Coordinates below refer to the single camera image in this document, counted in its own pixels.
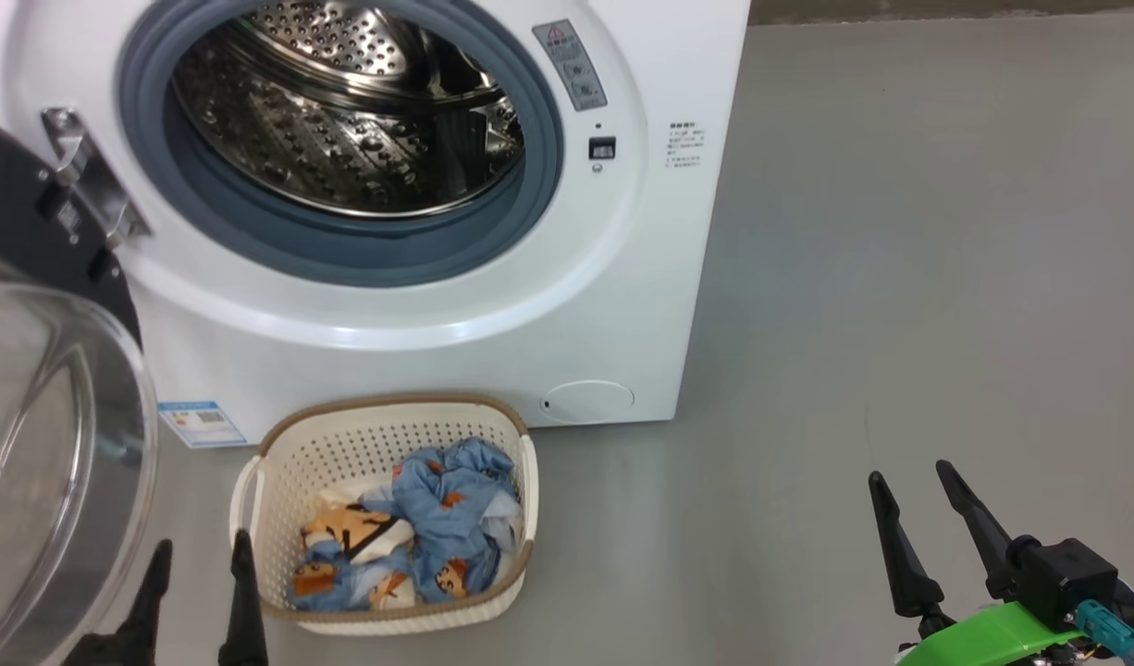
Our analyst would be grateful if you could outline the blue cartoon print garment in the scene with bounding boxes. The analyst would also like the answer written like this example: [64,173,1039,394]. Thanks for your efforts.
[290,437,524,611]

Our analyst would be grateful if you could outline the black round glass washer door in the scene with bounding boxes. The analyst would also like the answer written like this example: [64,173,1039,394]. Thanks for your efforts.
[0,111,161,666]

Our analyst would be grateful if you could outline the grey warning label sticker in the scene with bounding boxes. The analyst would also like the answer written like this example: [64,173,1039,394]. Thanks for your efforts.
[532,18,609,112]

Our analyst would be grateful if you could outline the cream perforated laundry basket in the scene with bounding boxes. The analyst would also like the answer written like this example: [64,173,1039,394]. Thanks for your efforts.
[229,393,539,636]

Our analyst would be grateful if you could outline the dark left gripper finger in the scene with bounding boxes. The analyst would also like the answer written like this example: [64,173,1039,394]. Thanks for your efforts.
[114,539,173,666]
[217,529,270,666]

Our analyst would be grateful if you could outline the white front-load washing machine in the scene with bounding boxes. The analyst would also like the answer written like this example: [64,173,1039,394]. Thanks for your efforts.
[0,0,751,450]

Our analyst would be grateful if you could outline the black cable with teal plug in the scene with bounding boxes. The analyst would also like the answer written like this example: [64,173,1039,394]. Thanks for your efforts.
[1076,599,1134,666]

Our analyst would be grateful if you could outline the round white filter cover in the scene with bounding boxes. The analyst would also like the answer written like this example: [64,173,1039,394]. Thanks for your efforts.
[540,380,636,426]

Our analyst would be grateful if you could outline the steel perforated washer drum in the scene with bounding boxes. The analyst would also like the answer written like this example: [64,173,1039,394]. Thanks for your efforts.
[171,0,525,220]

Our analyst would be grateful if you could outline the blue energy label sticker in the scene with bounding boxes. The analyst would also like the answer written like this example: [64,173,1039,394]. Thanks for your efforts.
[157,401,249,449]

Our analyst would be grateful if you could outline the cream cartoon print garment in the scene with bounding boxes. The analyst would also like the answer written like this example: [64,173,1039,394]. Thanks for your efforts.
[301,499,415,565]

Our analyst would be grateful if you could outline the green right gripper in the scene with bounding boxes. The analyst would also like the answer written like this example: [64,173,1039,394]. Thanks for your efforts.
[868,460,1086,666]

